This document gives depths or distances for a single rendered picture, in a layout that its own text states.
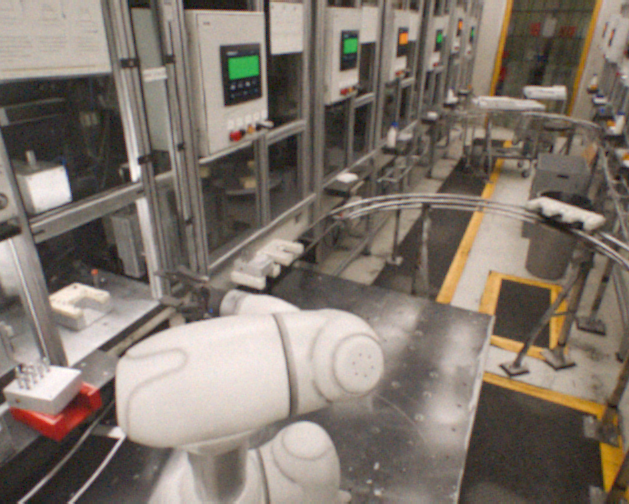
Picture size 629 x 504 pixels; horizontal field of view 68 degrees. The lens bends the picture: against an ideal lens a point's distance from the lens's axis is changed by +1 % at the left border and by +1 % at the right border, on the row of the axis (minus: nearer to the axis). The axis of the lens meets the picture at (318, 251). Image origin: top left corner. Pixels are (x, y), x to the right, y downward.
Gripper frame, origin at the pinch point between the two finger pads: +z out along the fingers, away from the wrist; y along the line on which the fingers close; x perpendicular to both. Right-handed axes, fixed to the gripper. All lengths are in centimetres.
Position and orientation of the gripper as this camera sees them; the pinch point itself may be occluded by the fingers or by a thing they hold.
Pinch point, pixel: (166, 287)
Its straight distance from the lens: 133.7
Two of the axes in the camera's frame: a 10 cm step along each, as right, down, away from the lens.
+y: 0.2, -8.9, -4.6
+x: -4.2, 4.1, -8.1
